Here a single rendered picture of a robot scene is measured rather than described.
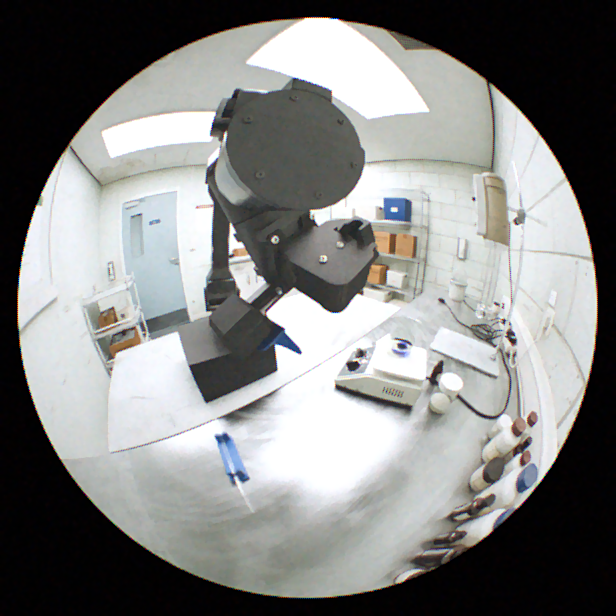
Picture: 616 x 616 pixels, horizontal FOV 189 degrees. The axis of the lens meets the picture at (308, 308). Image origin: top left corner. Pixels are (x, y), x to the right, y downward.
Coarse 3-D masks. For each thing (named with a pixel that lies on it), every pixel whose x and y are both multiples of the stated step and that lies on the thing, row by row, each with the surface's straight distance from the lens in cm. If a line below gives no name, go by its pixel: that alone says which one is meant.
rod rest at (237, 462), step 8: (224, 432) 37; (216, 440) 40; (224, 440) 39; (232, 440) 39; (232, 448) 38; (224, 456) 38; (232, 456) 37; (224, 464) 37; (240, 464) 36; (240, 472) 34; (232, 480) 36; (240, 480) 36
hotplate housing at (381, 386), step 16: (368, 368) 43; (336, 384) 46; (352, 384) 44; (368, 384) 43; (384, 384) 42; (400, 384) 41; (416, 384) 42; (384, 400) 46; (400, 400) 44; (416, 400) 45
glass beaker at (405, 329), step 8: (392, 320) 41; (400, 320) 45; (408, 320) 45; (416, 320) 44; (392, 328) 42; (400, 328) 40; (408, 328) 46; (416, 328) 44; (392, 336) 42; (400, 336) 40; (408, 336) 40; (416, 336) 43; (392, 344) 42; (400, 344) 41; (408, 344) 42; (392, 352) 43; (400, 352) 42; (408, 352) 43; (400, 360) 44
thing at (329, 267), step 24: (312, 216) 16; (288, 240) 15; (312, 240) 14; (336, 240) 15; (360, 240) 15; (288, 264) 14; (312, 264) 12; (336, 264) 12; (360, 264) 13; (288, 288) 15; (312, 288) 13; (336, 288) 12; (360, 288) 15; (336, 312) 14
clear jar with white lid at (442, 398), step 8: (448, 376) 46; (456, 376) 47; (440, 384) 44; (448, 384) 44; (456, 384) 45; (440, 392) 44; (448, 392) 44; (456, 392) 44; (432, 400) 47; (440, 400) 45; (448, 400) 45; (432, 408) 48; (440, 408) 47; (448, 408) 48
